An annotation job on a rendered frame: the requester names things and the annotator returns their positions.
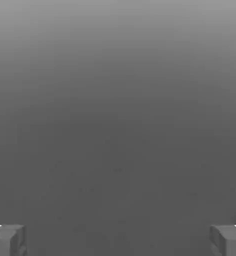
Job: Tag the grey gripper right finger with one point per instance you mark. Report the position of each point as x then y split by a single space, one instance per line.
230 240

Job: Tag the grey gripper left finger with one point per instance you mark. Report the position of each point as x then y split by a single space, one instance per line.
6 240

